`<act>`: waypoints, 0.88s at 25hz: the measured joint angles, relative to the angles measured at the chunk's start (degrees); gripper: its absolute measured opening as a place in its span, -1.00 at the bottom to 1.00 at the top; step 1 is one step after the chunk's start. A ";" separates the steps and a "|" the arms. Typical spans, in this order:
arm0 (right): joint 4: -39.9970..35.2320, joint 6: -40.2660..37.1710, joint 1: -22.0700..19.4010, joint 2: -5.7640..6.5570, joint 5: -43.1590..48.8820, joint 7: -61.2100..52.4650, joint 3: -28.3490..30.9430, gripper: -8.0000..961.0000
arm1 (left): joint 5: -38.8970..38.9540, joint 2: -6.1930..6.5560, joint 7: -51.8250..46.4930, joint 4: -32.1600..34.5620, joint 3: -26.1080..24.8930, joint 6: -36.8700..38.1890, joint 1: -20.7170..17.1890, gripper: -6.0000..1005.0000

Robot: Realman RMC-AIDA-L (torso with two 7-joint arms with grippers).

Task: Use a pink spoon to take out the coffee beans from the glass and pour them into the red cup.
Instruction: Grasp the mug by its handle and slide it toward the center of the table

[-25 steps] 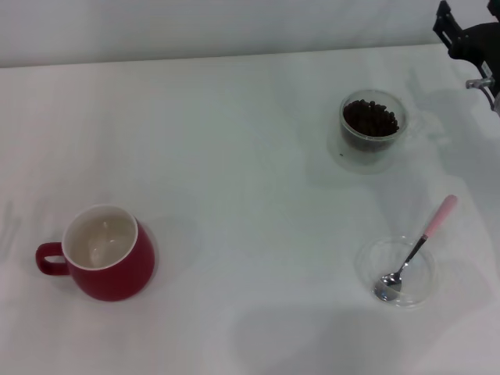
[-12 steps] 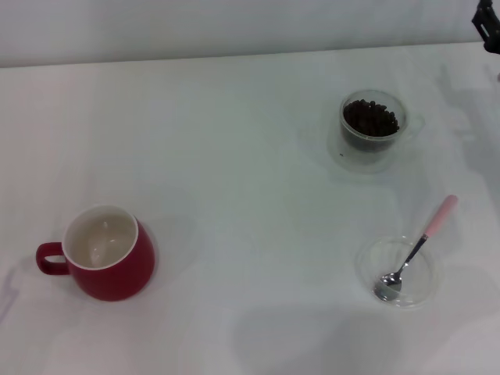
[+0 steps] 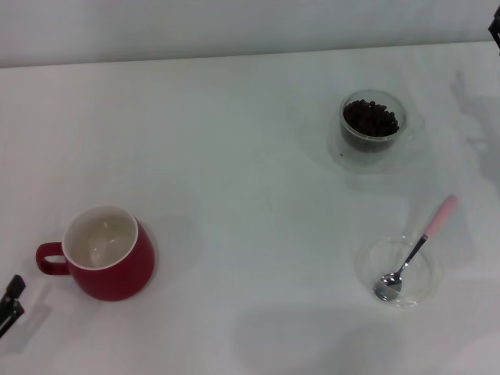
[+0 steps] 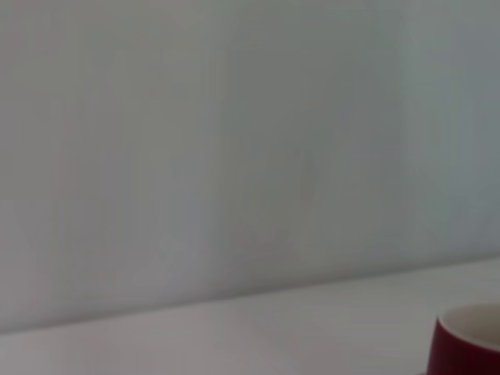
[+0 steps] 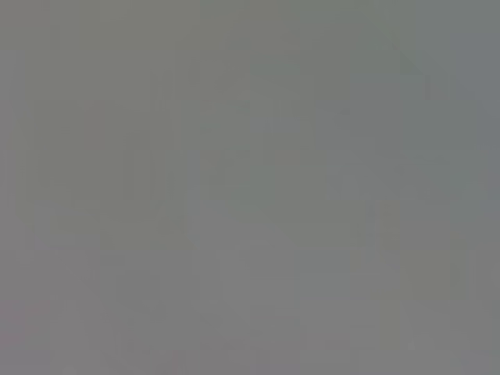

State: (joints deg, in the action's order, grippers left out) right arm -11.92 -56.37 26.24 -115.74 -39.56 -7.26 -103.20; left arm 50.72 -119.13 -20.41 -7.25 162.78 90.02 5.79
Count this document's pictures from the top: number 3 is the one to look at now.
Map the glass cup of coffee beans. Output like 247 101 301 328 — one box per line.
327 116 416 175

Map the red ceramic mug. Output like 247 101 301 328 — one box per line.
35 205 156 302

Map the clear glass cup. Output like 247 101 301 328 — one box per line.
338 89 427 154

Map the pink handled metal spoon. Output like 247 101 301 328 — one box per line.
373 195 459 302

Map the coffee beans heap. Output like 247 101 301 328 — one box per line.
341 99 401 152

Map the small clear glass dish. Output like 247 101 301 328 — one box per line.
353 235 438 309

